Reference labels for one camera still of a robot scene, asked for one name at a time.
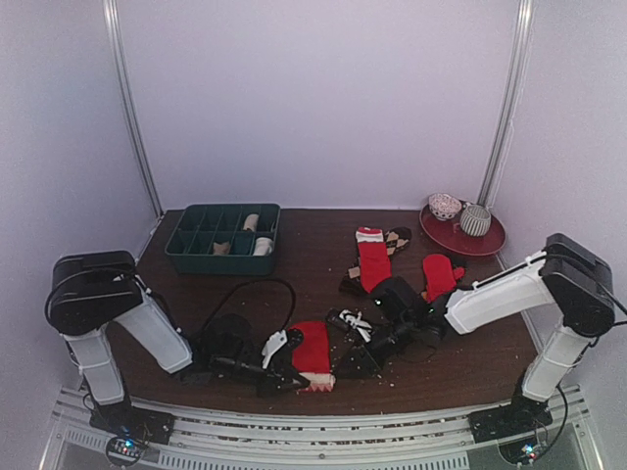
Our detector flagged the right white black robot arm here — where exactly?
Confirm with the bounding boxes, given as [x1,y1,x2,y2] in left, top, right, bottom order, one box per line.
[335,233,623,433]

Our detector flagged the beige sock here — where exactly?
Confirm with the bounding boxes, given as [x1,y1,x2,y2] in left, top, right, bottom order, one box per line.
[212,241,232,256]
[242,213,260,232]

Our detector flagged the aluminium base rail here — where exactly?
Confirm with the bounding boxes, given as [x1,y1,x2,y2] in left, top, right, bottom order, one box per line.
[35,386,609,469]

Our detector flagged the right aluminium frame post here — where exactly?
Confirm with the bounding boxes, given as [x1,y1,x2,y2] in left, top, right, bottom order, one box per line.
[477,0,535,209]

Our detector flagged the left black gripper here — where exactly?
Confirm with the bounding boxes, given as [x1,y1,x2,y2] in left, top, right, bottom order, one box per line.
[213,352,309,400]

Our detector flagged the white dotted bowl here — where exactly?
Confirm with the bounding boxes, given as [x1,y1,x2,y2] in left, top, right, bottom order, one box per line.
[428,193,462,221]

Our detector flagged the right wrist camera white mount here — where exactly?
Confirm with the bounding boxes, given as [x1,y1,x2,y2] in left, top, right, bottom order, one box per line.
[325,309,374,344]

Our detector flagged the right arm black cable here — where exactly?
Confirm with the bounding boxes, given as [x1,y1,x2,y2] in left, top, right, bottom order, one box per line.
[595,283,627,327]

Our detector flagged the aluminium frame post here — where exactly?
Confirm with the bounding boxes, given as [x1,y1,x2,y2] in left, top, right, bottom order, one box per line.
[477,0,535,209]
[102,0,164,218]

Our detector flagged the green divided organizer tray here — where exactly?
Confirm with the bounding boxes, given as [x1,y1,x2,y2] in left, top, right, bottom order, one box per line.
[165,203,281,276]

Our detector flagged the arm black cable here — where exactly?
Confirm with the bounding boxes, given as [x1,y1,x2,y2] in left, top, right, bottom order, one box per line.
[195,278,298,344]
[595,283,627,327]

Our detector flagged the red plate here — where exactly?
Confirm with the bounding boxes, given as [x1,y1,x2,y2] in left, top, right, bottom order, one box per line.
[419,206,506,258]

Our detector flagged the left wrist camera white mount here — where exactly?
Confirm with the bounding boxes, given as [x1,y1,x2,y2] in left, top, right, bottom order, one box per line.
[261,329,305,369]

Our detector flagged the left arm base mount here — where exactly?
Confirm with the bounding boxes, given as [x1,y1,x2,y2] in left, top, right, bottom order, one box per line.
[89,403,175,468]

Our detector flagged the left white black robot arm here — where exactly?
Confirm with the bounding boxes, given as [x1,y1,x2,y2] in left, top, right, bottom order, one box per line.
[44,251,311,435]

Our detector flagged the red sock with white cuff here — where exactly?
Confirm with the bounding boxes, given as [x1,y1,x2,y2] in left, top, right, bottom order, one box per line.
[356,227,392,294]

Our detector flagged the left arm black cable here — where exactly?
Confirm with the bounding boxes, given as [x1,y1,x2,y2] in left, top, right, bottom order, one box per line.
[195,278,298,344]

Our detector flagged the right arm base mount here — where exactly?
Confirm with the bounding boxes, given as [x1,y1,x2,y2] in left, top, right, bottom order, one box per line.
[468,399,553,466]

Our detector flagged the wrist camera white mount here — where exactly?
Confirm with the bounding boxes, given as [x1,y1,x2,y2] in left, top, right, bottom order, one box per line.
[261,329,305,369]
[325,309,374,344]

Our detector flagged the argyle sock at back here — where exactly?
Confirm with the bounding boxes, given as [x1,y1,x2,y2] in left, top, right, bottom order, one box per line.
[339,226,412,297]

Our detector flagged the left aluminium frame post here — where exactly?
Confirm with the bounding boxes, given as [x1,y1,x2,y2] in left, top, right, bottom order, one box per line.
[102,0,164,218]

